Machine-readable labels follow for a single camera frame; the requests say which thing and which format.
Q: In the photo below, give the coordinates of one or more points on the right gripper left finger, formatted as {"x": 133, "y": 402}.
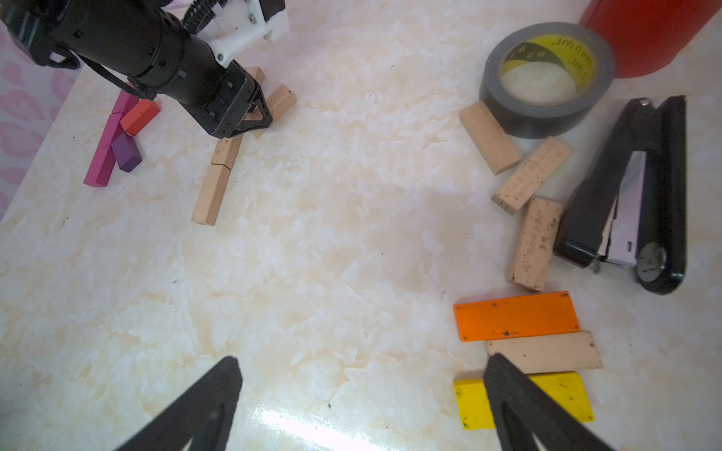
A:
{"x": 201, "y": 418}

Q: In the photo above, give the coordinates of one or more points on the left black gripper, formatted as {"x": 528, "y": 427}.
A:
{"x": 238, "y": 106}

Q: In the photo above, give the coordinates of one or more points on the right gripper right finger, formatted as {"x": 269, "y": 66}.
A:
{"x": 526, "y": 417}

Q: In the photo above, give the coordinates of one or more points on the red block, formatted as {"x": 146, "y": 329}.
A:
{"x": 139, "y": 117}

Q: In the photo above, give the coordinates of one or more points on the purple block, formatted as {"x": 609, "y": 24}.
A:
{"x": 126, "y": 152}

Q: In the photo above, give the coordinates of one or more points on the pink magenta block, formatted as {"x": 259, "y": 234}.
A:
{"x": 101, "y": 167}

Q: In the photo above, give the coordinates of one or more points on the long natural wood block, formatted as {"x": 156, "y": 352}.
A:
{"x": 211, "y": 195}

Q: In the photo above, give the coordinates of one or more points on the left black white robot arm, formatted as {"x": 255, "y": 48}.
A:
{"x": 145, "y": 51}

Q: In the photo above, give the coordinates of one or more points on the yellow block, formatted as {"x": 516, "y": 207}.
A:
{"x": 565, "y": 388}

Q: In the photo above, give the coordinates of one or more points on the orange block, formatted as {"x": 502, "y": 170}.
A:
{"x": 517, "y": 317}

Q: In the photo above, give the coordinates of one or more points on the pale cream wood block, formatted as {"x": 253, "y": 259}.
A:
{"x": 534, "y": 248}

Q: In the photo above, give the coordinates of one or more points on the black stapler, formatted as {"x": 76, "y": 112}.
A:
{"x": 630, "y": 210}

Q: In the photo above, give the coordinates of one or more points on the red pencil cup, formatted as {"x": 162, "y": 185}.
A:
{"x": 646, "y": 35}

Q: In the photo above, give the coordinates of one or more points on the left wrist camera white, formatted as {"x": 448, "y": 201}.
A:
{"x": 237, "y": 25}

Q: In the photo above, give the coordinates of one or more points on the grey duct tape roll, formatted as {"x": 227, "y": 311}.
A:
{"x": 542, "y": 80}

